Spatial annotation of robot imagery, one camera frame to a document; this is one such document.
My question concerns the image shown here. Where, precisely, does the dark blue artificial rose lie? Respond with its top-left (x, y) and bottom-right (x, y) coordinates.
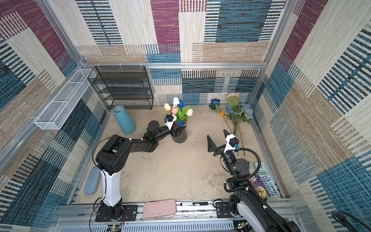
top-left (209, 99), bottom-right (221, 113)

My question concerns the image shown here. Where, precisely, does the white wire mesh basket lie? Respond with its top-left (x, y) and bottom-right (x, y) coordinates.
top-left (35, 69), bottom-right (92, 130)

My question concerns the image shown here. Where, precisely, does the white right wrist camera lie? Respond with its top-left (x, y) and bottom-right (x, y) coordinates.
top-left (224, 134), bottom-right (239, 154)

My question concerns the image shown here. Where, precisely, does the dark blue artificial tulip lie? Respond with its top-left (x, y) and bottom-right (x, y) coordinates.
top-left (178, 100), bottom-right (184, 108)

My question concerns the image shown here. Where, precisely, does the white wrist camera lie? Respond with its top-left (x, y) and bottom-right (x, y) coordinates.
top-left (224, 134), bottom-right (239, 154)
top-left (164, 114), bottom-right (177, 131)

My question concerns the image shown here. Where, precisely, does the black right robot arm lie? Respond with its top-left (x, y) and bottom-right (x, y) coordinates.
top-left (207, 130), bottom-right (300, 232)

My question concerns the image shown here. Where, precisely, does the treehouse paperback book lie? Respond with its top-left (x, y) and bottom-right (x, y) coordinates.
top-left (249, 175), bottom-right (281, 198)

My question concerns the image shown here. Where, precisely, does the yellow artificial tulip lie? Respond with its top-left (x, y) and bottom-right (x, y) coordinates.
top-left (164, 103), bottom-right (172, 111)

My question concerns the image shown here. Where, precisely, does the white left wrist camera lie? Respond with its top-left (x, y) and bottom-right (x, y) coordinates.
top-left (164, 114), bottom-right (177, 131)

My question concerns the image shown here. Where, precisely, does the dusty blue rose bunch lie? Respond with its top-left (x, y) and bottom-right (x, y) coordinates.
top-left (224, 103), bottom-right (253, 135)

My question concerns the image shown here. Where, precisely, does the white artificial tulip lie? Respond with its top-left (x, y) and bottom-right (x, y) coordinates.
top-left (173, 97), bottom-right (180, 105)
top-left (186, 109), bottom-right (193, 117)

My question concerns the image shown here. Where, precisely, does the small teal alarm clock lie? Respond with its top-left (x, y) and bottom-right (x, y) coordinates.
top-left (253, 161), bottom-right (269, 175)

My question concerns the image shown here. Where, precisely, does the teal ceramic vase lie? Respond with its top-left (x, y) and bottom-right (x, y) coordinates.
top-left (113, 105), bottom-right (136, 134)

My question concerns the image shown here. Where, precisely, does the pink pencil case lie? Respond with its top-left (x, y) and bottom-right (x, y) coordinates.
top-left (143, 199), bottom-right (177, 219)

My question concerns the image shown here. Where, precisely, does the black wire shelf rack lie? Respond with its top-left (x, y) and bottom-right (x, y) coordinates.
top-left (88, 66), bottom-right (154, 110)

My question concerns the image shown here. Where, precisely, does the orange artificial flower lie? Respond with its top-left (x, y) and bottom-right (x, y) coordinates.
top-left (221, 110), bottom-right (233, 133)

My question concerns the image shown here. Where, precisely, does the pink artificial tulip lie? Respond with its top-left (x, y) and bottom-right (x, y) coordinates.
top-left (172, 106), bottom-right (178, 115)

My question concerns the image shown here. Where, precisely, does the black cable bottom right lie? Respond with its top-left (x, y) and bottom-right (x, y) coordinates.
top-left (331, 211), bottom-right (371, 232)

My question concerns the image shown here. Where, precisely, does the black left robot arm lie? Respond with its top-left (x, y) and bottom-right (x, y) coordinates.
top-left (95, 120), bottom-right (186, 222)

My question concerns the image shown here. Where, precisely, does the red glass vase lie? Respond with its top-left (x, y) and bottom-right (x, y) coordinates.
top-left (173, 126), bottom-right (187, 144)

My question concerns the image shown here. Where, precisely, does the grey blue oval object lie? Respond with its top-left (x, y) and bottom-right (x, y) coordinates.
top-left (84, 166), bottom-right (101, 195)

